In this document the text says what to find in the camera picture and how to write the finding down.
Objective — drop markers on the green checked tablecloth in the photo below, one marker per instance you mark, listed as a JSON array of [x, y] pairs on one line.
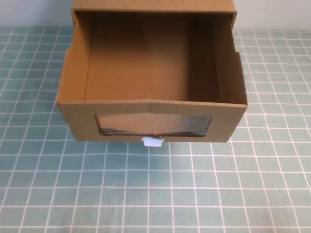
[[155, 189]]

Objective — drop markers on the cardboard drawer with large window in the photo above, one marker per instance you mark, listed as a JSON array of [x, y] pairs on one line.
[[136, 72]]

